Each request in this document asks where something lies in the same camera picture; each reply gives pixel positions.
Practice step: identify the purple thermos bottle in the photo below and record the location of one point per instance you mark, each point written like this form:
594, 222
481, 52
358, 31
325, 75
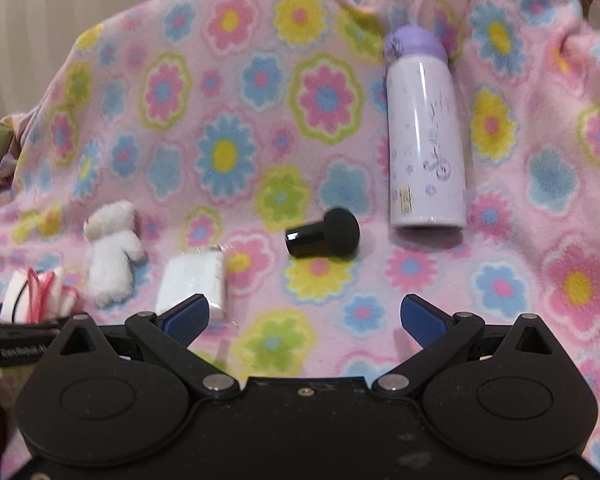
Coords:
425, 135

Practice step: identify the white plush bear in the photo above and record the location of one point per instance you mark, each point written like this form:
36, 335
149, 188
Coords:
110, 265

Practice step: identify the white tissue packet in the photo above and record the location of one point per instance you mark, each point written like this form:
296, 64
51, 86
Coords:
190, 280

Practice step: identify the white cloth pink trim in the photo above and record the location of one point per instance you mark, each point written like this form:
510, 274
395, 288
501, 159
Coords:
17, 292

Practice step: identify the black mushroom-shaped knob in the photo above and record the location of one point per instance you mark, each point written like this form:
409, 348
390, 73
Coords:
337, 232

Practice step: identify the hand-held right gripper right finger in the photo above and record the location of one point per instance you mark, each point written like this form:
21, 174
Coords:
422, 320

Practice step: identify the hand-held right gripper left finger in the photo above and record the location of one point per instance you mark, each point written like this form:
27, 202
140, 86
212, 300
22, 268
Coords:
187, 320

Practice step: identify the pink floral fleece blanket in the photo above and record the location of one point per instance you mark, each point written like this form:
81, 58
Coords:
230, 110

